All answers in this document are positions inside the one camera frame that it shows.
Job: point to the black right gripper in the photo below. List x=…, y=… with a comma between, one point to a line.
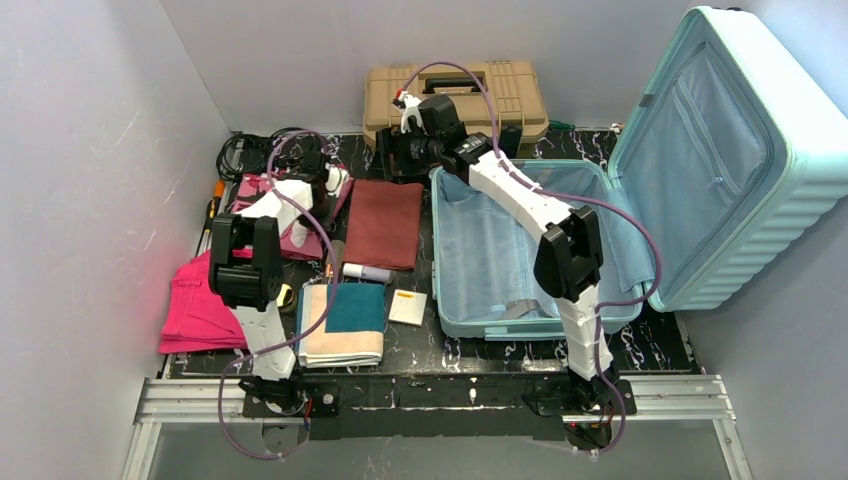
x=391, y=154

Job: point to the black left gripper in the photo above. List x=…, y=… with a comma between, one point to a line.
x=291, y=164

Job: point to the pink camouflage pants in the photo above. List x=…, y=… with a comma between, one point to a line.
x=252, y=192

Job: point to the rust red cloth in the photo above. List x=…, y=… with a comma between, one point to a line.
x=383, y=224

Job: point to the magenta shorts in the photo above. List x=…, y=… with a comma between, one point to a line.
x=197, y=319

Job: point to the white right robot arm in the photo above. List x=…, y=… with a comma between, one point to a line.
x=569, y=253

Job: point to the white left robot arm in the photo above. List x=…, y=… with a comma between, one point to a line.
x=246, y=259

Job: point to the clear gold perfume bottle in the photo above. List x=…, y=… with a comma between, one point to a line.
x=334, y=258

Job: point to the white lavender tube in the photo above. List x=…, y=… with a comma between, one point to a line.
x=367, y=273

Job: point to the tan plastic toolbox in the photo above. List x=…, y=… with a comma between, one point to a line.
x=495, y=93

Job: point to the gold round compact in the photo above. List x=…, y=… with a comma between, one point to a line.
x=287, y=300

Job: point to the white square packet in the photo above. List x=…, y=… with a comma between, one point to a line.
x=407, y=307

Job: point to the teal and beige folded towel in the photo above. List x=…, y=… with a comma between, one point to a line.
x=349, y=322

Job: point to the light blue open suitcase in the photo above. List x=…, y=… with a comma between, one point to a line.
x=733, y=151

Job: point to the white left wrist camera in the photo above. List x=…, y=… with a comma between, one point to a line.
x=337, y=178

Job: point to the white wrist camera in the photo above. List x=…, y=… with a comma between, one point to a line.
x=337, y=178
x=408, y=106

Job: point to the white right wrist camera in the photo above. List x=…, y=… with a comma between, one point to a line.
x=408, y=106

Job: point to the orange handled screwdriver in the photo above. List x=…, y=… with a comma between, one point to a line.
x=210, y=213

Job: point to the green handled screwdriver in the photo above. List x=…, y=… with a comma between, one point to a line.
x=557, y=125

